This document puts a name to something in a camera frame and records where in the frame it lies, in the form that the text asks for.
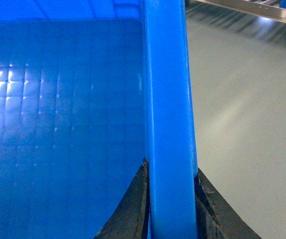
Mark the stainless steel roller shelf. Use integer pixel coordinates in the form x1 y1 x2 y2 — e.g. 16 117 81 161
187 0 286 23

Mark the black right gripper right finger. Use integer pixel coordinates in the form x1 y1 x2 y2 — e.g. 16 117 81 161
194 169 260 239

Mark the large blue plastic crate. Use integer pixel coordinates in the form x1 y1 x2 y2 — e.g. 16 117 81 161
0 0 197 239

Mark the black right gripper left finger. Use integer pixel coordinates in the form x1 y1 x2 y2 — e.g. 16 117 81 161
95 158 150 239

